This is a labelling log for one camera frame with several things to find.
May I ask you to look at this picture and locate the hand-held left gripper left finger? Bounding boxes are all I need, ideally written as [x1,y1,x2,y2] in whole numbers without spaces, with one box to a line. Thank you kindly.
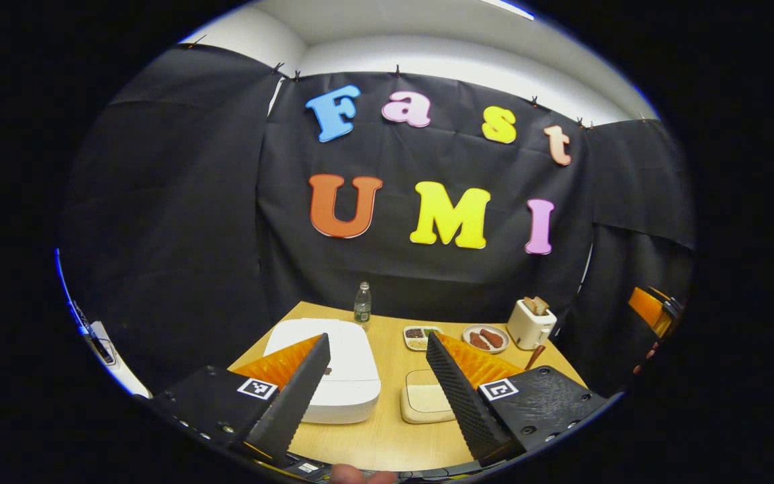
[135,333,332,465]

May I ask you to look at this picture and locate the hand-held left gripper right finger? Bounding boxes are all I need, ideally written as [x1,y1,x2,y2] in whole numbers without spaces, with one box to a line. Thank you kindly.
[425,331,609,468]

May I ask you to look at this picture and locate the white rice cooker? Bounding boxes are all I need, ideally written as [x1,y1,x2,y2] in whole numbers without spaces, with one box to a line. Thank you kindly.
[263,318,382,425]

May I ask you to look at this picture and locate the white round plate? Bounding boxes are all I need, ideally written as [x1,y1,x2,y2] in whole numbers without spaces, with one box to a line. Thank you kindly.
[462,324,510,354]

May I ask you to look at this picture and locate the white divided grain dish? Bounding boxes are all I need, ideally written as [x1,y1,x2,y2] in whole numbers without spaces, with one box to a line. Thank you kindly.
[403,325,443,352]

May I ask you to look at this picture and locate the white toaster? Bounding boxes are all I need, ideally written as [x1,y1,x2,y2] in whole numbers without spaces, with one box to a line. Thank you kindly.
[507,296,558,351]

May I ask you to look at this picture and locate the clear plastic water bottle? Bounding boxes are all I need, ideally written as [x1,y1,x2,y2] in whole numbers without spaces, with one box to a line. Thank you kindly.
[353,282,372,325]

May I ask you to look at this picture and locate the white stand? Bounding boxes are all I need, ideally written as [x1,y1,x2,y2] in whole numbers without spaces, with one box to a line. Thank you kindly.
[85,321,153,397]

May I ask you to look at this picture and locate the black backdrop cloth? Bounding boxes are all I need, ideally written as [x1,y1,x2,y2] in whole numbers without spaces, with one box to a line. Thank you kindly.
[58,44,697,397]

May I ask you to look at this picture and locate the black device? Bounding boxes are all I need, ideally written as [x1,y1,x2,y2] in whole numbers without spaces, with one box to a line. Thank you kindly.
[88,326,118,367]

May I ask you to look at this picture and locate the long ceiling light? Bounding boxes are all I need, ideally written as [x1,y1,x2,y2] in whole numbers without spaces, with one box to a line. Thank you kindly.
[480,0,535,21]

